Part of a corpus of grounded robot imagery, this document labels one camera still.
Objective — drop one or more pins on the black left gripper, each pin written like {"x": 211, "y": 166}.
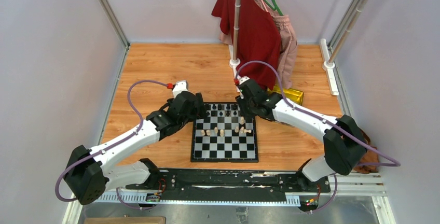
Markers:
{"x": 198, "y": 112}

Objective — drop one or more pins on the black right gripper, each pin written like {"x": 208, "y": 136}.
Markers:
{"x": 241, "y": 100}

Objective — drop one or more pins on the yellow metal tin box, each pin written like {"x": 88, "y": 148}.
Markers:
{"x": 294, "y": 95}

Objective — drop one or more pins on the black white chess board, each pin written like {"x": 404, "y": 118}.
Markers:
{"x": 218, "y": 136}

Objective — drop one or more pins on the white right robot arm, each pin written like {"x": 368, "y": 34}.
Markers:
{"x": 344, "y": 143}

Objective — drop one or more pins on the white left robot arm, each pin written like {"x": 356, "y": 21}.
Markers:
{"x": 93, "y": 171}

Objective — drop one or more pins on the white clothes rack stand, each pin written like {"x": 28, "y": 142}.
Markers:
{"x": 234, "y": 60}

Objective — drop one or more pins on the pink garment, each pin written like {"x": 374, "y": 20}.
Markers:
{"x": 262, "y": 71}

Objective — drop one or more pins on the red t-shirt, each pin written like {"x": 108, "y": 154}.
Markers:
{"x": 258, "y": 36}

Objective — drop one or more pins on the white right rack foot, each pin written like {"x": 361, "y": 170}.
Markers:
{"x": 328, "y": 67}

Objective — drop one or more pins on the brown cloth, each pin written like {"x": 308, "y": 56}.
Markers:
{"x": 369, "y": 157}

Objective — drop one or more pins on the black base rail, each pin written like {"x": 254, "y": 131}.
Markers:
{"x": 231, "y": 186}

